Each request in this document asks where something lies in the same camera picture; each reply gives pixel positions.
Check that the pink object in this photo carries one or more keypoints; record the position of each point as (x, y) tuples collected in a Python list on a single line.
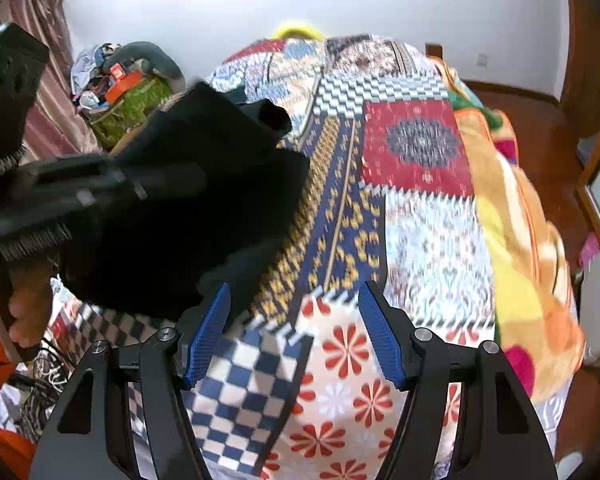
[(591, 250)]

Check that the patchwork bedspread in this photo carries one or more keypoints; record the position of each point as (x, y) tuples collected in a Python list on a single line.
[(415, 240)]

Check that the pile of clothes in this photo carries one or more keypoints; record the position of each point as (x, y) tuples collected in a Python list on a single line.
[(92, 72)]

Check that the orange yellow blanket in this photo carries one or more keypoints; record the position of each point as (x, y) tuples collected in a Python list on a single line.
[(520, 220)]

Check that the white wall socket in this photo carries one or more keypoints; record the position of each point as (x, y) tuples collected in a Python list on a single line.
[(482, 60)]

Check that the orange box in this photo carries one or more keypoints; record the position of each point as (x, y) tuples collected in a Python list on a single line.
[(122, 85)]

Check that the person's left hand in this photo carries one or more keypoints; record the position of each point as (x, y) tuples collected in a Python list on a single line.
[(27, 302)]

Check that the brown wooden door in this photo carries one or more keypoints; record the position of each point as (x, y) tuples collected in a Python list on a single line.
[(587, 60)]

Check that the yellow curved bed end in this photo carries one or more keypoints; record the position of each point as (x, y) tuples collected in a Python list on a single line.
[(300, 30)]

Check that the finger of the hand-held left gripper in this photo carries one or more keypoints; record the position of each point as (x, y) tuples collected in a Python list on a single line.
[(105, 175), (55, 212)]

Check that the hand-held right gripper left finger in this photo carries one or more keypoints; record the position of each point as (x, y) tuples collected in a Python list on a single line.
[(210, 332)]

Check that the striped brown curtain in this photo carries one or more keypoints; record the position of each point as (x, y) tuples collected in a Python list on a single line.
[(45, 85)]

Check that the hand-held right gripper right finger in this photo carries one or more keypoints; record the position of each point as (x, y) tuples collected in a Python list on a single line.
[(382, 340)]

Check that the black pants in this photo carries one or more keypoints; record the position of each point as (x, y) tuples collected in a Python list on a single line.
[(220, 185)]

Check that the wooden bed post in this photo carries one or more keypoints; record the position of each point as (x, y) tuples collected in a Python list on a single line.
[(434, 51)]

